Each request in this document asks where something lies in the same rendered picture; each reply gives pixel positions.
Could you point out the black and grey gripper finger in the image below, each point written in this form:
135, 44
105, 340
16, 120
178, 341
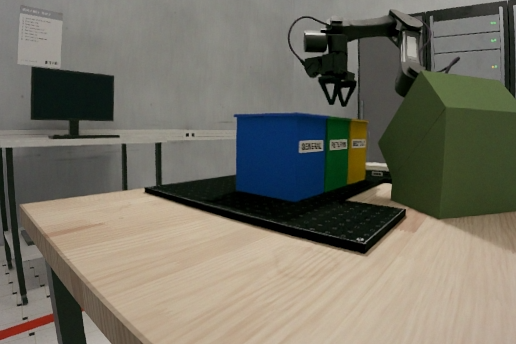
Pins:
332, 80
352, 86

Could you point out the blue bin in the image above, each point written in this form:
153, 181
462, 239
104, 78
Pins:
281, 155

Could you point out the yellow open-top bin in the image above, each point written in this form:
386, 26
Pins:
357, 150

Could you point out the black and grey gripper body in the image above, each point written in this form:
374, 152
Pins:
339, 61

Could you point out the green open bin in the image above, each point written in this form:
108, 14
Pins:
336, 153

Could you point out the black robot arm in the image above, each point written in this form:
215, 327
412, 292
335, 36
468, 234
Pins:
410, 33

